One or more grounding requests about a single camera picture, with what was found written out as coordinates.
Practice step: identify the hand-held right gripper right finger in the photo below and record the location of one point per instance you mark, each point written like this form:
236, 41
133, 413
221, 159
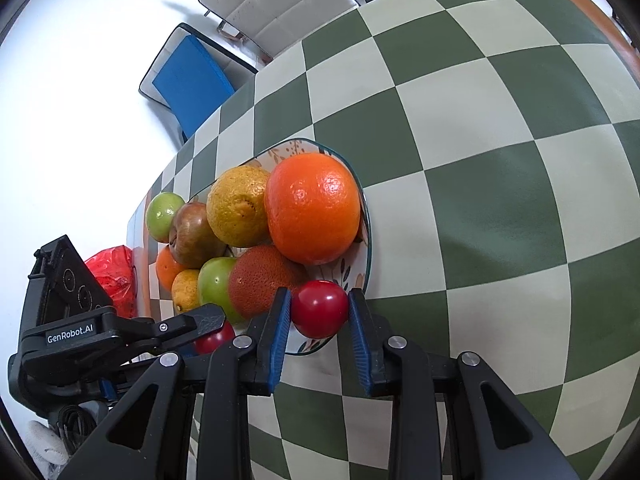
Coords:
361, 345

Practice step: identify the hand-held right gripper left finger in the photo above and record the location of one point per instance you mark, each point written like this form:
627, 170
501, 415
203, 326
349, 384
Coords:
279, 345

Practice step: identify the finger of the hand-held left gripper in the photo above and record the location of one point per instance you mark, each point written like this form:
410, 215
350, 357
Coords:
185, 325

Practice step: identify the yellow citrus fruit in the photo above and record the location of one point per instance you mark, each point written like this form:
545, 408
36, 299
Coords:
237, 205
185, 290

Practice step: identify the small red tomato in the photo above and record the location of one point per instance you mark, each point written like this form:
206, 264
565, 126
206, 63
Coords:
217, 340
320, 312

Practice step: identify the green apple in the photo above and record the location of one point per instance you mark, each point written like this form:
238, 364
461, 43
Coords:
162, 215
215, 285

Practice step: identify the orange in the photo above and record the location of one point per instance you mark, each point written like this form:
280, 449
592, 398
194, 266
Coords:
312, 207
167, 267

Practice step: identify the rough reddish brown citrus fruit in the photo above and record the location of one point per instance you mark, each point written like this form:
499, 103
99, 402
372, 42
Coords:
260, 280

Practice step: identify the floral oval plate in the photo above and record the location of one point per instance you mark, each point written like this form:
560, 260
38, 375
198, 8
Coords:
350, 272

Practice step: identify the reddish brown apple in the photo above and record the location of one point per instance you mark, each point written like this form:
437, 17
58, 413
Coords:
192, 235

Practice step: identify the person's left hand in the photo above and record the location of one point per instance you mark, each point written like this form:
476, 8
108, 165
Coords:
45, 442

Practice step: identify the red plastic bag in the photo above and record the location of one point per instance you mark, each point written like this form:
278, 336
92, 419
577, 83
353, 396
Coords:
112, 270

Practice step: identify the white glass table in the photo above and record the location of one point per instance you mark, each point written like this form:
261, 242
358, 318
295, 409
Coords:
134, 230

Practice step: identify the green checkered table mat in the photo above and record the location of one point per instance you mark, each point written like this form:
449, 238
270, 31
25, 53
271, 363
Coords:
475, 210

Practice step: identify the blue cushion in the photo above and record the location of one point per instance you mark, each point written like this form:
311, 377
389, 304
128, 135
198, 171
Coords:
192, 80

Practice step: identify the white padded chair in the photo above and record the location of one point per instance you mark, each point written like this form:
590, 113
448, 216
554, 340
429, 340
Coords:
280, 5

